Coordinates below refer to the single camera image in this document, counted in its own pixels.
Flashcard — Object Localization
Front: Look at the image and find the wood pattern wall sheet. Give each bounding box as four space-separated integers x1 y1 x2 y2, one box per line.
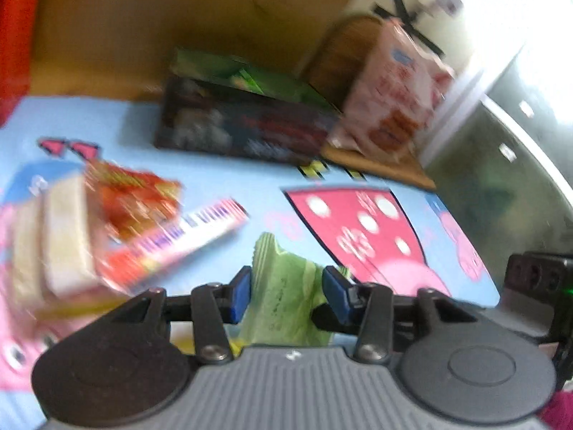
29 0 370 105

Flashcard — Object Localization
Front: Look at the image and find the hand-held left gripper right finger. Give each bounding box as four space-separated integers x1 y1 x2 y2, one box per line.
311 266 477 364

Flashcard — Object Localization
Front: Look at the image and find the woven wooden mat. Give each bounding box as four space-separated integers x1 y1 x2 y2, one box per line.
319 142 437 190

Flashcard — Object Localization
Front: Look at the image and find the light green snack packet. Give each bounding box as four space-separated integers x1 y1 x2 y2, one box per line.
241 231 329 349

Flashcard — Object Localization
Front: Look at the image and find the frosted glass window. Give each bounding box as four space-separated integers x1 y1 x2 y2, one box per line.
420 27 573 287

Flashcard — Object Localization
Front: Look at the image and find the large pink snack bag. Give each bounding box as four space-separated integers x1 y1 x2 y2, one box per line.
328 17 456 163

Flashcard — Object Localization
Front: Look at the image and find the red yellow snack packet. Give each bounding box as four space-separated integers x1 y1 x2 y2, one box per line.
88 160 185 243

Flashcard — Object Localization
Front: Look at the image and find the printed cartoon bed sheet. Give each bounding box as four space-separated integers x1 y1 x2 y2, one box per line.
0 94 502 395

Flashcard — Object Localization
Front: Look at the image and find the magenta cloth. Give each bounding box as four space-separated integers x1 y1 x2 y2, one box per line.
539 392 573 430

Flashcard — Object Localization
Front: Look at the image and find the red gift bag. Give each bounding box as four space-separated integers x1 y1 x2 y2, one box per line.
0 0 49 124

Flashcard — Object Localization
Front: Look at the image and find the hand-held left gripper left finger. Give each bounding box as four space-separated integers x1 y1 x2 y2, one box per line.
110 266 252 364

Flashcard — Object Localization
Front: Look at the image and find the black tin box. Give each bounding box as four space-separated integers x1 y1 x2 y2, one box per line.
153 75 342 167

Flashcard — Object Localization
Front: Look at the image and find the wooden chair back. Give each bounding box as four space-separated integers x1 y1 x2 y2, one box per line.
298 13 386 113

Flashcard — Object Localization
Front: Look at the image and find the black tape strip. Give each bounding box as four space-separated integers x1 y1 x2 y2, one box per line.
406 26 445 57
373 0 420 24

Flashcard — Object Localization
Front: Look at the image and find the green printed snack packet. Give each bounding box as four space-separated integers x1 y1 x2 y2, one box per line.
171 47 342 114

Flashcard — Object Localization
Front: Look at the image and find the beige cracker packet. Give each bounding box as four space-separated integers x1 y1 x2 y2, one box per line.
6 174 101 307

